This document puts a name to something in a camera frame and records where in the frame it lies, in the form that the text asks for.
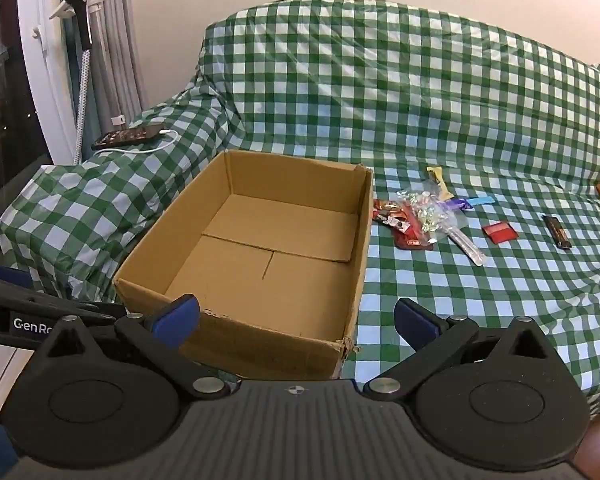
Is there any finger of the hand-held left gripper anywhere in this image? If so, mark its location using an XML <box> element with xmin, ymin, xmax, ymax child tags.
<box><xmin>0</xmin><ymin>275</ymin><xmax>118</xmax><ymax>323</ymax></box>

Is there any clear candy bag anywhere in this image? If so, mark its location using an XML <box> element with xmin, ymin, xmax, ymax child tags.
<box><xmin>397</xmin><ymin>182</ymin><xmax>468</xmax><ymax>236</ymax></box>

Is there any red square packet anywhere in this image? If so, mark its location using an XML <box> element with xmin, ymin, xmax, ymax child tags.
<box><xmin>481</xmin><ymin>221</ymin><xmax>518</xmax><ymax>245</ymax></box>

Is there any green checked cloth cover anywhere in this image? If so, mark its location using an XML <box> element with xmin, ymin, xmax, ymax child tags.
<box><xmin>0</xmin><ymin>0</ymin><xmax>600</xmax><ymax>411</ymax></box>

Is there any black garment steamer with hose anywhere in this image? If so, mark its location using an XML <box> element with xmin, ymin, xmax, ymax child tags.
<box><xmin>51</xmin><ymin>0</ymin><xmax>93</xmax><ymax>166</ymax></box>

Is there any cardboard box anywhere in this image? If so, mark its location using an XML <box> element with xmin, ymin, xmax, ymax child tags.
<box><xmin>112</xmin><ymin>149</ymin><xmax>376</xmax><ymax>381</ymax></box>

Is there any black phone with cable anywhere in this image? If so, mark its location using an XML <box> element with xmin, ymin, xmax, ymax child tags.
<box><xmin>107</xmin><ymin>129</ymin><xmax>178</xmax><ymax>157</ymax></box>

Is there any large red snack packet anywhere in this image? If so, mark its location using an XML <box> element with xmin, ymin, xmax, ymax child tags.
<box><xmin>392</xmin><ymin>220</ymin><xmax>437</xmax><ymax>252</ymax></box>

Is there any yellow snack packet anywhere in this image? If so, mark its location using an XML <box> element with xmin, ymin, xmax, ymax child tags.
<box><xmin>426</xmin><ymin>166</ymin><xmax>455</xmax><ymax>202</ymax></box>

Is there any clear long stick packet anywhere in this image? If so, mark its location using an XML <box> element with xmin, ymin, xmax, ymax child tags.
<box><xmin>447</xmin><ymin>227</ymin><xmax>488</xmax><ymax>267</ymax></box>

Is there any white window frame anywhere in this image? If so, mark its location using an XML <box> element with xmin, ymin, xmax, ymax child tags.
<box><xmin>17</xmin><ymin>0</ymin><xmax>88</xmax><ymax>166</ymax></box>

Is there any dark brown snack bar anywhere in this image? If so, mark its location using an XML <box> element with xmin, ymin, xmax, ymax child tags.
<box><xmin>541</xmin><ymin>214</ymin><xmax>573</xmax><ymax>251</ymax></box>

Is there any small red black packet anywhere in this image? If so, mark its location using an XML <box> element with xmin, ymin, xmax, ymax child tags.
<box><xmin>372</xmin><ymin>199</ymin><xmax>411</xmax><ymax>233</ymax></box>

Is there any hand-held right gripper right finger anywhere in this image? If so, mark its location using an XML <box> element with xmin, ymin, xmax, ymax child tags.
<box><xmin>364</xmin><ymin>298</ymin><xmax>561</xmax><ymax>402</ymax></box>

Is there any black smartphone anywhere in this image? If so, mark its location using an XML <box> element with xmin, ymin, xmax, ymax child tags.
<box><xmin>91</xmin><ymin>127</ymin><xmax>165</xmax><ymax>151</ymax></box>

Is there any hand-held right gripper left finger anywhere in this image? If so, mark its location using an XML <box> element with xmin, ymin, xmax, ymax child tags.
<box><xmin>35</xmin><ymin>294</ymin><xmax>231</xmax><ymax>402</ymax></box>

